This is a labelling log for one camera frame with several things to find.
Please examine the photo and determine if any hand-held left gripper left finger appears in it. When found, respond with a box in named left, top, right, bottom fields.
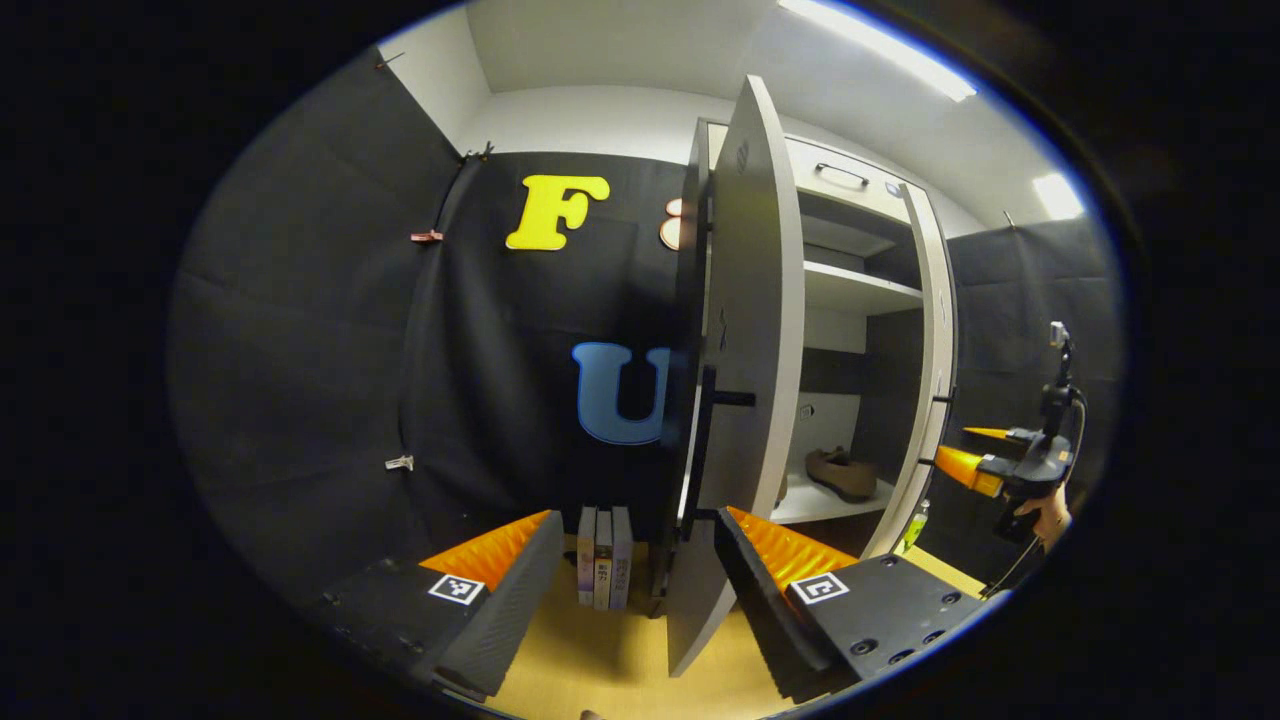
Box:
left=318, top=508, right=567, bottom=701

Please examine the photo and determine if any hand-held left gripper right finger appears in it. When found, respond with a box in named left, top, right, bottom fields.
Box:
left=712, top=505, right=989, bottom=704

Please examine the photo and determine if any brown fuzzy shoe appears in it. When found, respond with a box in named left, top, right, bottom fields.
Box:
left=804, top=446, right=883, bottom=504

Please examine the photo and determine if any white shoe cabinet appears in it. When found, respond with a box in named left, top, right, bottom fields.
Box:
left=685, top=118, right=961, bottom=561

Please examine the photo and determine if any beige cabinet drawer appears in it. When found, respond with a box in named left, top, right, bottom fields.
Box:
left=783, top=135, right=913, bottom=226

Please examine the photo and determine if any green bottle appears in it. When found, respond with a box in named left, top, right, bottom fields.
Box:
left=898, top=499, right=932, bottom=557

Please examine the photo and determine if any black backdrop cloth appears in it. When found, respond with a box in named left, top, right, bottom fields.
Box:
left=168, top=45, right=469, bottom=606
left=945, top=218, right=1119, bottom=591
left=398, top=148, right=706, bottom=566

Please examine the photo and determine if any small ceiling light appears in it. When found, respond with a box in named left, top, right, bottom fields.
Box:
left=1031, top=172, right=1087, bottom=222

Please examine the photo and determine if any black door handle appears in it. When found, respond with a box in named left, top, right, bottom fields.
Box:
left=916, top=392, right=953, bottom=469
left=690, top=364, right=758, bottom=546

